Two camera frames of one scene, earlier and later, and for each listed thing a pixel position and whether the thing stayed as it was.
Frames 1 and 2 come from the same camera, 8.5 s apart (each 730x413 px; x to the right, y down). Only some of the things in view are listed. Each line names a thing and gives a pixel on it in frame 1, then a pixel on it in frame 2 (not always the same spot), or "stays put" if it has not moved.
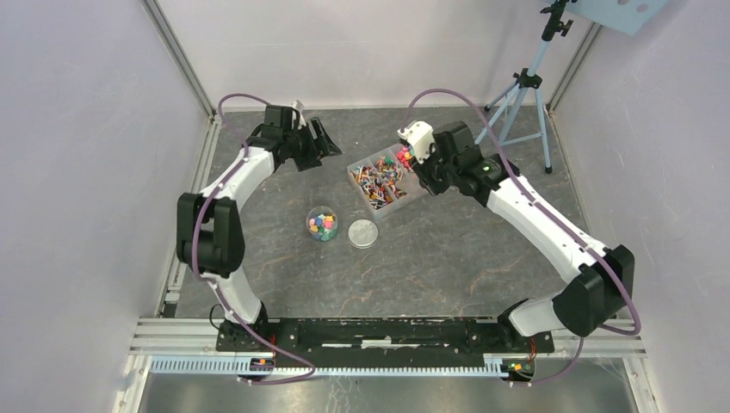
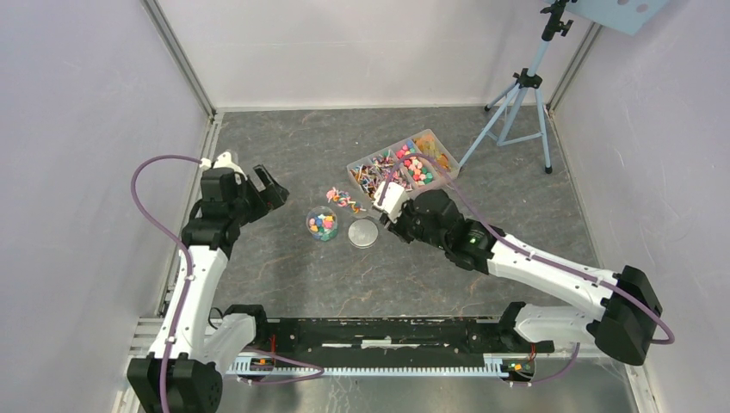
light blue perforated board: (626, 16) stays put
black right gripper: (423, 171) to (397, 227)
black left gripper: (325, 145) to (271, 197)
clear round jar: (322, 223) stays put
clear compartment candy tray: (385, 182) stays put
